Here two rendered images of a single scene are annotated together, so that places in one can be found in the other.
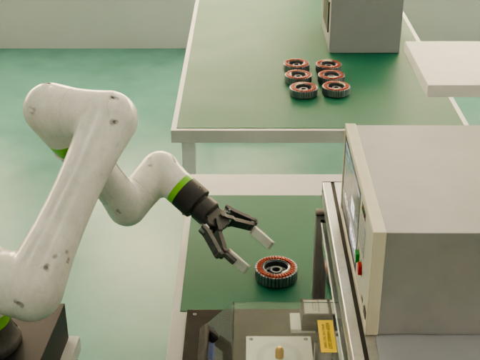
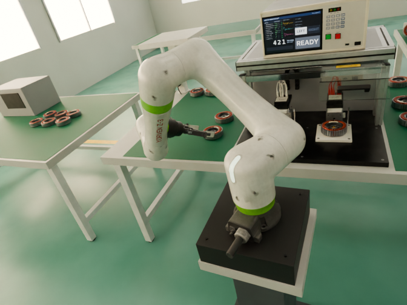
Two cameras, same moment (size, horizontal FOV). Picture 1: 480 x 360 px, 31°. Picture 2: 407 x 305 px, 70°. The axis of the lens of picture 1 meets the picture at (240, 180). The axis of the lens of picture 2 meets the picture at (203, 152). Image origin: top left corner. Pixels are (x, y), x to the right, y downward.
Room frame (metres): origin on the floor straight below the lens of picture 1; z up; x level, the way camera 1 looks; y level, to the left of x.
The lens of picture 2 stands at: (1.29, 1.21, 1.51)
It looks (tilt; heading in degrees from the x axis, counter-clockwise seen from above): 31 degrees down; 298
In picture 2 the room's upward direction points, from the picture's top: 13 degrees counter-clockwise
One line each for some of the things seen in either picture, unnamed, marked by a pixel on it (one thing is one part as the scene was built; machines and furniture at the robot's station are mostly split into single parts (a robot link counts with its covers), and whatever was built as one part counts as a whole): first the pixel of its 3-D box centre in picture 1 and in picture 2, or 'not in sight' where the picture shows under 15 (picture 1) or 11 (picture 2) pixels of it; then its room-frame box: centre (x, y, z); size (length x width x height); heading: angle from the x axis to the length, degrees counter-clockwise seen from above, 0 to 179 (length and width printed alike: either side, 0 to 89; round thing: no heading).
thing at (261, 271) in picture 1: (276, 271); (212, 132); (1.89, -0.09, 0.77); 0.11 x 0.11 x 0.04
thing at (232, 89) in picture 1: (303, 123); (40, 157); (3.78, -0.30, 0.38); 1.85 x 1.10 x 0.75; 0
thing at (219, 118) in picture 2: not in sight; (224, 117); (1.89, -0.28, 0.77); 0.11 x 0.11 x 0.04
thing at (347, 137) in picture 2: not in sight; (333, 132); (1.28, -0.09, 0.78); 0.15 x 0.15 x 0.01; 0
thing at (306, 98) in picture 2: not in sight; (310, 85); (1.40, -0.34, 0.92); 0.66 x 0.01 x 0.30; 0
